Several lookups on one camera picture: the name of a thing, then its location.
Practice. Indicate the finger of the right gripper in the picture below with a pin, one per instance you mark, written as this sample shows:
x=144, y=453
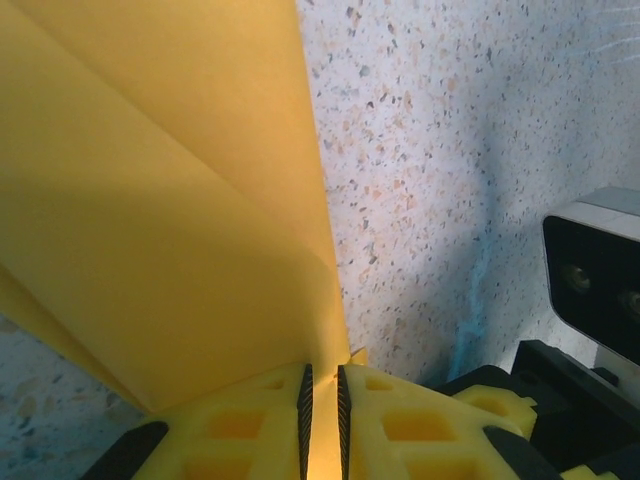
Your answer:
x=600, y=472
x=495, y=410

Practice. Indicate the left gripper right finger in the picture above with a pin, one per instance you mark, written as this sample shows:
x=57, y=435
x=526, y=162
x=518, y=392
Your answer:
x=410, y=440

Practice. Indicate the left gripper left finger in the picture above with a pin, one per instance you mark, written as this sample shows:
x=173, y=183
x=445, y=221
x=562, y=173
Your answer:
x=225, y=435

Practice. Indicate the yellow cloth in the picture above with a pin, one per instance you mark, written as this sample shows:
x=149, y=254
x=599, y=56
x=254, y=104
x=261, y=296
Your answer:
x=150, y=200

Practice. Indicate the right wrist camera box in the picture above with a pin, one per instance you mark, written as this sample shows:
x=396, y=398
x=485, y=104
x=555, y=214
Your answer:
x=590, y=280

